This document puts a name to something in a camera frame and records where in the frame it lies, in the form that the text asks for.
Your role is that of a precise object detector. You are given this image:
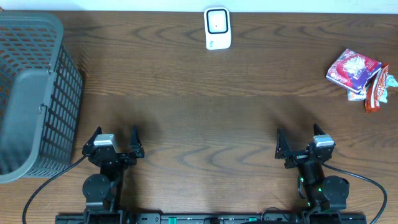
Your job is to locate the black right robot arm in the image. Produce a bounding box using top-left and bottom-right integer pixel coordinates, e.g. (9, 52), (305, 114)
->
(275, 124), (349, 223)

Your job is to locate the mint green wipes pack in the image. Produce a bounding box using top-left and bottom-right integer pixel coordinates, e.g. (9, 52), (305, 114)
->
(379, 73), (398, 104)

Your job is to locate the small orange box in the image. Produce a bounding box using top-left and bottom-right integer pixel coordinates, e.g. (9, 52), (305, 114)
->
(347, 89), (366, 101)

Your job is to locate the white barcode scanner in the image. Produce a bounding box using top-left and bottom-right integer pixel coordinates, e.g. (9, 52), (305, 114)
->
(203, 7), (232, 50)

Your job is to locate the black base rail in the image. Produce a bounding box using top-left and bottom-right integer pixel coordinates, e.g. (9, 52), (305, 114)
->
(55, 212), (368, 224)

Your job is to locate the orange red chocolate bar wrapper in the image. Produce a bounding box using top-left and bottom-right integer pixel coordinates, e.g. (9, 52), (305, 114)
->
(365, 63), (389, 114)

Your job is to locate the dark grey plastic basket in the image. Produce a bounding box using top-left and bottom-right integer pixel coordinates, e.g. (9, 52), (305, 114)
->
(1, 12), (83, 183)

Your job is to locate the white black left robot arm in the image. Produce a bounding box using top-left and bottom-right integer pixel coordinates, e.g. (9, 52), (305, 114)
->
(82, 126), (145, 223)

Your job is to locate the red purple snack bag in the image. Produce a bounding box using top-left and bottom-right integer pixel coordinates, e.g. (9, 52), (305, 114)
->
(326, 49), (382, 94)

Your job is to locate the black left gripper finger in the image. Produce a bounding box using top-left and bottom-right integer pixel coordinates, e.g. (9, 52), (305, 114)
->
(83, 126), (102, 152)
(129, 125), (145, 158)

